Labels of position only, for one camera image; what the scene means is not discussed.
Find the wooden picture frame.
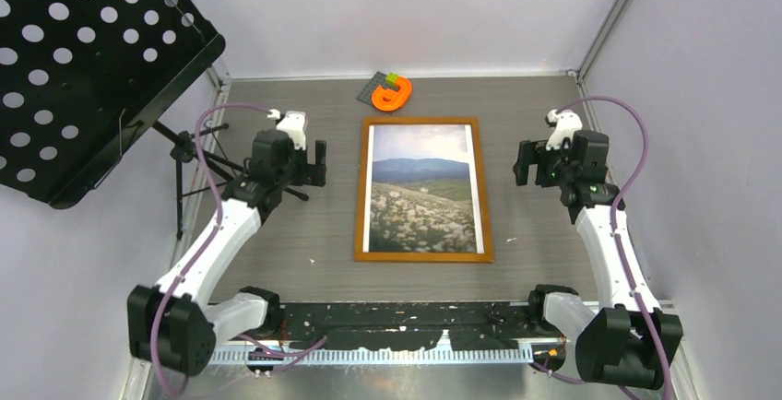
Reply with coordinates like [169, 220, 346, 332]
[353, 116, 495, 265]

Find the transparent acrylic sheet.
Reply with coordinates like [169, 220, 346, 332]
[362, 124, 486, 255]

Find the landscape photo print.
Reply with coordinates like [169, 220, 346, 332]
[362, 124, 486, 255]

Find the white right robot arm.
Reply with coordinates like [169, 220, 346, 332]
[513, 130, 683, 394]

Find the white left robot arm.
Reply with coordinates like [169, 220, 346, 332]
[127, 129, 327, 377]

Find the grey lego baseplate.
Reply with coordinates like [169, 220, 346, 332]
[356, 71, 394, 106]

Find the green lego brick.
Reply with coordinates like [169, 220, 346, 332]
[384, 73, 399, 88]

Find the black perforated music stand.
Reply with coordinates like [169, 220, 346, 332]
[0, 0, 307, 241]

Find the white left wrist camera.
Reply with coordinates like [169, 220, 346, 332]
[267, 109, 308, 151]

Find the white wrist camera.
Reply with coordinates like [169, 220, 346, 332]
[267, 109, 308, 151]
[545, 110, 583, 151]

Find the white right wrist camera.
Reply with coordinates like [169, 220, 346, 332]
[545, 110, 583, 151]

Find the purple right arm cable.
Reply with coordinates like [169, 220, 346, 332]
[531, 96, 676, 400]

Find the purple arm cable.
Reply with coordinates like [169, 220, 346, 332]
[149, 102, 328, 400]
[531, 96, 676, 400]

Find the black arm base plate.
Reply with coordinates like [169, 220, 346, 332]
[245, 301, 575, 351]

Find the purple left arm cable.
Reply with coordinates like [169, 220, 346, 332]
[149, 102, 328, 400]

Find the aluminium rail with ruler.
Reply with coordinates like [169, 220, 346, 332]
[206, 335, 564, 371]

